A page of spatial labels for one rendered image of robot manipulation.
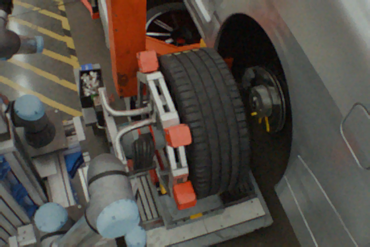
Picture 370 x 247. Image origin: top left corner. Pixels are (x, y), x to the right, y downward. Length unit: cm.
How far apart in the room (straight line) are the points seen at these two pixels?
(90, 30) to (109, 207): 254
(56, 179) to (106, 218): 84
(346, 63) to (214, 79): 56
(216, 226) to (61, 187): 102
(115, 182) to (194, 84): 60
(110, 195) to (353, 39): 78
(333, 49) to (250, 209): 149
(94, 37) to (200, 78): 194
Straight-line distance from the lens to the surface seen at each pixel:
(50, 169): 186
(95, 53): 323
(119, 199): 103
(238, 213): 247
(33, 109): 165
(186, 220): 231
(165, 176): 190
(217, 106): 148
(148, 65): 167
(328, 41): 123
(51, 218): 141
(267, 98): 186
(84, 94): 227
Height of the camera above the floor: 235
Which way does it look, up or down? 57 degrees down
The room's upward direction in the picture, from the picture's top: 9 degrees clockwise
